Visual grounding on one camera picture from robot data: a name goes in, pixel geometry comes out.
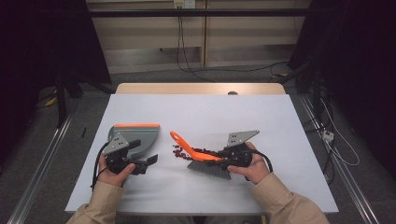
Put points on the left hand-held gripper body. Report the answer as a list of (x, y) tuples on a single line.
[(116, 146)]

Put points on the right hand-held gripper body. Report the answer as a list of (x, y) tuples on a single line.
[(239, 138)]

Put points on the grey dustpan with orange lip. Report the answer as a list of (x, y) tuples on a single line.
[(146, 137)]

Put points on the red kidney beans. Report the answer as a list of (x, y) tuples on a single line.
[(179, 154)]

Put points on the orange brush with grey bristles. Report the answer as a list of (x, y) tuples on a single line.
[(193, 150)]

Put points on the person's right hand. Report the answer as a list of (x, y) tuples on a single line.
[(257, 169)]

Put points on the person's left hand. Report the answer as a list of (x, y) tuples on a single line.
[(112, 179)]

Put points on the small black stick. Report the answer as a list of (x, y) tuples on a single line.
[(83, 132)]

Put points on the white table cover board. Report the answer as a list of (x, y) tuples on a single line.
[(199, 109)]

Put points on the wooden table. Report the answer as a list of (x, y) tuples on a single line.
[(186, 88)]

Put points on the white power adapter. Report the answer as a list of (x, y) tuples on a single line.
[(328, 136)]

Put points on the black curtain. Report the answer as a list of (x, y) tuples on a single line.
[(40, 46), (358, 62)]

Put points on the aluminium floor rail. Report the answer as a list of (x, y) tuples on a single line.
[(37, 174), (348, 180)]

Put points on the black horizontal frame bar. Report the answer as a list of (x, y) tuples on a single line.
[(199, 12)]

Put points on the white wall socket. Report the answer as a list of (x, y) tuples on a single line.
[(184, 3)]

